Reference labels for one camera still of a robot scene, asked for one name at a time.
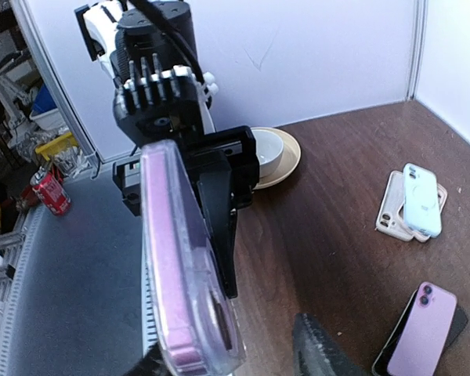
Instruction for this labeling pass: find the bottom dark phone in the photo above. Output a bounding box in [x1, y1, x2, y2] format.
[371, 296, 468, 375]

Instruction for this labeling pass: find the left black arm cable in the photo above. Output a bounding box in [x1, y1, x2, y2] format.
[131, 0, 207, 85]

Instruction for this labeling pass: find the yellow storage bin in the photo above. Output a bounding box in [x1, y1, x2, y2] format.
[34, 132, 78, 161]

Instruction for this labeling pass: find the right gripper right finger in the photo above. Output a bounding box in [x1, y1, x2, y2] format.
[292, 313, 369, 376]

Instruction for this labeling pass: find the purple phone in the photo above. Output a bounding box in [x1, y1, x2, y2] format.
[387, 281, 457, 376]
[140, 148, 236, 369]

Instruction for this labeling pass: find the clear magsafe phone case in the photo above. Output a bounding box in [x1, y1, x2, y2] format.
[138, 140, 247, 374]

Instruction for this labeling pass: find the right aluminium corner post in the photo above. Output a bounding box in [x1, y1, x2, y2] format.
[405, 0, 428, 101]

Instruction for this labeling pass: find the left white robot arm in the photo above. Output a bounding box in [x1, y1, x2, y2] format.
[75, 1, 259, 298]

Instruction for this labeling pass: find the tan saucer plate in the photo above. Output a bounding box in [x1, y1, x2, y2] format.
[254, 127, 302, 190]

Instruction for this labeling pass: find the pinkish beige phone case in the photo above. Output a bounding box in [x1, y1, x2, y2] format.
[412, 183, 448, 243]

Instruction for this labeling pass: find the light blue phone case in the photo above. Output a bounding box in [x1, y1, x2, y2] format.
[403, 163, 442, 237]

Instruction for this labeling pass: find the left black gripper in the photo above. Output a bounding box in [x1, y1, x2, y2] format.
[114, 76, 255, 298]

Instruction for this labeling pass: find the red soda can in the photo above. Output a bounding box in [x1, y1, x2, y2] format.
[31, 171, 71, 216]

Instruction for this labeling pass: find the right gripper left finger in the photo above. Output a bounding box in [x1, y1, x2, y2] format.
[127, 343, 172, 376]

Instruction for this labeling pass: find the white bowl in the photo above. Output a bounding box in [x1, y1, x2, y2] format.
[252, 128, 284, 179]

